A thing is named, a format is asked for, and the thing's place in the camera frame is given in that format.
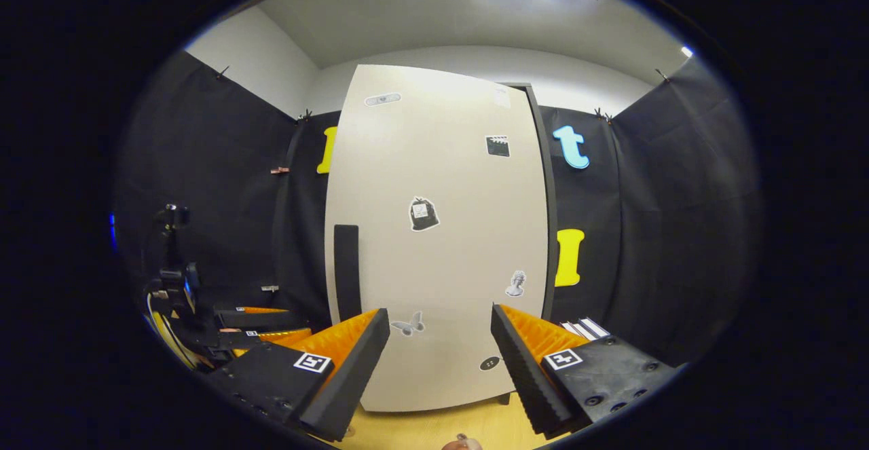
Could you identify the small black white box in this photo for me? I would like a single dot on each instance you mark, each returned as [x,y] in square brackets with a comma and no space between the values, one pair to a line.
[585,329]

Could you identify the pink clip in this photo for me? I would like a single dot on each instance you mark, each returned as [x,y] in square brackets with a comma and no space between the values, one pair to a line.
[280,170]

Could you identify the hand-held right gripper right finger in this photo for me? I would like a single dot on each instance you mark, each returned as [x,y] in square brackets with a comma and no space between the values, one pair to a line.
[519,368]

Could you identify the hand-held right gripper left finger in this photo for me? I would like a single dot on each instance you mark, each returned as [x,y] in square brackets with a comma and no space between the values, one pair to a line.
[353,375]

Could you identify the dark grey cabinet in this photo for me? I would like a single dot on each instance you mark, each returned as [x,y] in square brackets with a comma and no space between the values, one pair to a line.
[551,233]

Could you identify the beige cabinet door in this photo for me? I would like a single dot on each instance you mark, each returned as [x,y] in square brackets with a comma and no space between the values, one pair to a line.
[448,165]

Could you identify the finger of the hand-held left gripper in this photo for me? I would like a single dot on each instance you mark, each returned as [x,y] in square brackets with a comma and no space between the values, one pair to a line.
[265,321]
[237,343]

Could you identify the black clip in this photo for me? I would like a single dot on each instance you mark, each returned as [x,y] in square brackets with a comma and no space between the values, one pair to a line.
[602,115]
[305,116]

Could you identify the black backdrop cloth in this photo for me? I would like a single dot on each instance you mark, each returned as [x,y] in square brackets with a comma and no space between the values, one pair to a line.
[217,199]

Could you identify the small ceiling light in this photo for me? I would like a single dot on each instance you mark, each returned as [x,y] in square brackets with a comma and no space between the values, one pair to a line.
[687,51]

